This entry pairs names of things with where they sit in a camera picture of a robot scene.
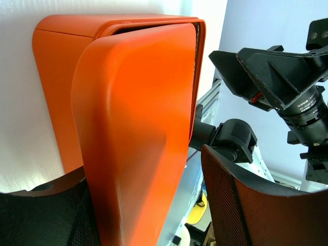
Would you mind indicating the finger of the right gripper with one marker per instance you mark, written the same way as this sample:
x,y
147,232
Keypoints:
x,y
233,74

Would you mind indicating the orange chocolate box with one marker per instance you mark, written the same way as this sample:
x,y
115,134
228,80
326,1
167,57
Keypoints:
x,y
59,40

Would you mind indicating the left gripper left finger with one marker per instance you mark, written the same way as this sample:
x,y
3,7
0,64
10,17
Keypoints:
x,y
58,212

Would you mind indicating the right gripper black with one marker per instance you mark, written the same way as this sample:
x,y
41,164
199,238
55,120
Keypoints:
x,y
289,82

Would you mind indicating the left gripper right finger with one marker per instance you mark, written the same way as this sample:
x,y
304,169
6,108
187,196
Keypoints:
x,y
247,209

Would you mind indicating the orange box lid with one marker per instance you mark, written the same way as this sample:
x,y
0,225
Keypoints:
x,y
132,105

